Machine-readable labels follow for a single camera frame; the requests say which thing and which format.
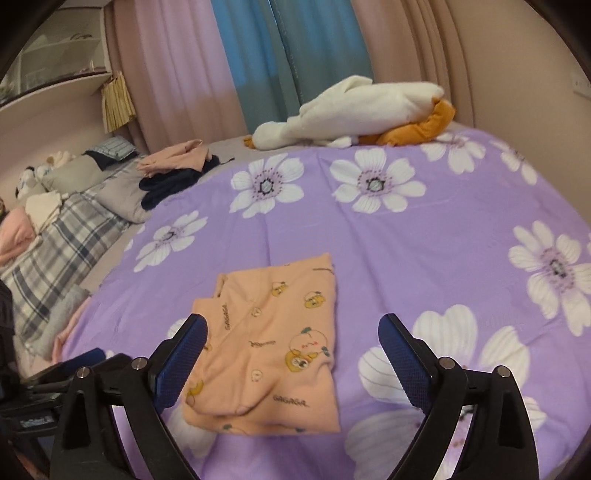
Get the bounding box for cream crumpled cloth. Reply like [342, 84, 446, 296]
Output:
[25, 191, 63, 232]

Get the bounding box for blue curtain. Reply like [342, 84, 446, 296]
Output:
[210, 0, 375, 125]

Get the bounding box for purple floral blanket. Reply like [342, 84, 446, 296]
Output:
[53, 127, 591, 480]

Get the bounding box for grey fleece blanket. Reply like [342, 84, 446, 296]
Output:
[14, 286, 90, 358]

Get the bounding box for pink curtain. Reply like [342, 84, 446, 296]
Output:
[105, 0, 247, 153]
[351, 0, 476, 125]

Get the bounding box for black and white plush toy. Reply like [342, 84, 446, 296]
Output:
[14, 166, 51, 199]

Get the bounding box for dark navy clothes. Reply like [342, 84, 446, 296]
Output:
[139, 154, 234, 213]

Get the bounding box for orange printed shirt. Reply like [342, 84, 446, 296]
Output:
[180, 252, 341, 435]

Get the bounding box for white goose plush toy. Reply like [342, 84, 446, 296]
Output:
[244, 75, 457, 151]

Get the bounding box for blue striped pillow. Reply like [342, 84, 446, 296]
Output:
[83, 136, 139, 162]

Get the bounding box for grey pillow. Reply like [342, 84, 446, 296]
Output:
[95, 173, 155, 224]
[41, 154, 105, 195]

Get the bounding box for white wall socket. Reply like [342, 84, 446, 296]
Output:
[570, 69, 591, 100]

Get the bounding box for white wall shelf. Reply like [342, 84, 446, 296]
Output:
[0, 0, 114, 112]

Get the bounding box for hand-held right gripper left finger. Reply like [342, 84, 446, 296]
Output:
[48, 313, 208, 480]

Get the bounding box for pink crumpled cloth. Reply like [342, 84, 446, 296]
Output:
[0, 205, 42, 264]

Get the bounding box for yellow pleated cloth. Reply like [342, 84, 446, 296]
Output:
[102, 71, 138, 134]

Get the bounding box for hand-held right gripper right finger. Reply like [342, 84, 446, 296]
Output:
[378, 313, 540, 480]

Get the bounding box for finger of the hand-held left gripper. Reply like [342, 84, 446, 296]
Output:
[23, 349, 134, 398]

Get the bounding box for pink folded clothes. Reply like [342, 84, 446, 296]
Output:
[136, 140, 221, 178]

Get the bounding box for grey plaid quilt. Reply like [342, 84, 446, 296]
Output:
[0, 173, 139, 344]

